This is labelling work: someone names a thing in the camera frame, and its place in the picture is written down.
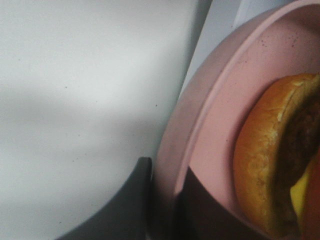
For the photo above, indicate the burger with lettuce and tomato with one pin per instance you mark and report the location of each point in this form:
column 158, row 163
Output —
column 278, row 140

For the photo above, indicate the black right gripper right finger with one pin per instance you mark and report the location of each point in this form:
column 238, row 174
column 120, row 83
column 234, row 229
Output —
column 199, row 216

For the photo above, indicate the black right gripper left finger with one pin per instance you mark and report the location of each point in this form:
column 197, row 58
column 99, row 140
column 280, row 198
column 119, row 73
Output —
column 124, row 216

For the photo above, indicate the pink round plate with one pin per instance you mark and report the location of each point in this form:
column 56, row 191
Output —
column 202, row 130

